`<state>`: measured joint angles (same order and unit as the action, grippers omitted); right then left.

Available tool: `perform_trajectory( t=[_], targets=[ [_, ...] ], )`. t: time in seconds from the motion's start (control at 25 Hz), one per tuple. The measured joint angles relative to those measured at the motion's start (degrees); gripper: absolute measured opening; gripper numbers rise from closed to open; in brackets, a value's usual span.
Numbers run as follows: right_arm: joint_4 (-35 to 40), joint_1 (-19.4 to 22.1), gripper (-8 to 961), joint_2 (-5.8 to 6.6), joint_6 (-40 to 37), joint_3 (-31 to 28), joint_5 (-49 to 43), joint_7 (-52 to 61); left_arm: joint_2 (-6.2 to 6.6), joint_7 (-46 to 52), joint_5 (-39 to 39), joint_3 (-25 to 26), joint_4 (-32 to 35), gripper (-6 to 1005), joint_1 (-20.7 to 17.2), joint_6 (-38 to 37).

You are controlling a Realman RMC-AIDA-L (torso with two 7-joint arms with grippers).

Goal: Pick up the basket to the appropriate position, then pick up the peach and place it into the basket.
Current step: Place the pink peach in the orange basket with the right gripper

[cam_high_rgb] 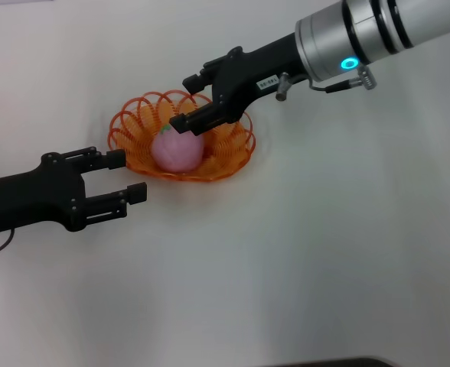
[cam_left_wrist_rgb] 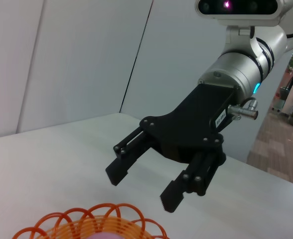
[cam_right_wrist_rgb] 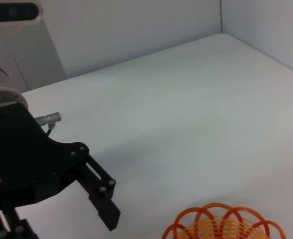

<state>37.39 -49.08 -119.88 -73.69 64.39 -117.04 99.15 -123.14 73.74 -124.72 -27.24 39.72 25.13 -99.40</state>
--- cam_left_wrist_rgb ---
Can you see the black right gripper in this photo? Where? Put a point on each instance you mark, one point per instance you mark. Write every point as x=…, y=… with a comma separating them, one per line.
x=193, y=124

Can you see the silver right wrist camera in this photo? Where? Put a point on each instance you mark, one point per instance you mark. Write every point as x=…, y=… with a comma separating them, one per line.
x=236, y=10

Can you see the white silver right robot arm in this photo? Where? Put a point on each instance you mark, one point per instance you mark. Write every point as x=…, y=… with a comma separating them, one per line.
x=236, y=67

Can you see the orange woven plastic basket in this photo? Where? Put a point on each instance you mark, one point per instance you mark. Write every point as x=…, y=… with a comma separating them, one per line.
x=74, y=226

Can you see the pink toy peach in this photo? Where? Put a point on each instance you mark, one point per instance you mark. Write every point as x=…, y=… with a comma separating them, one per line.
x=102, y=237

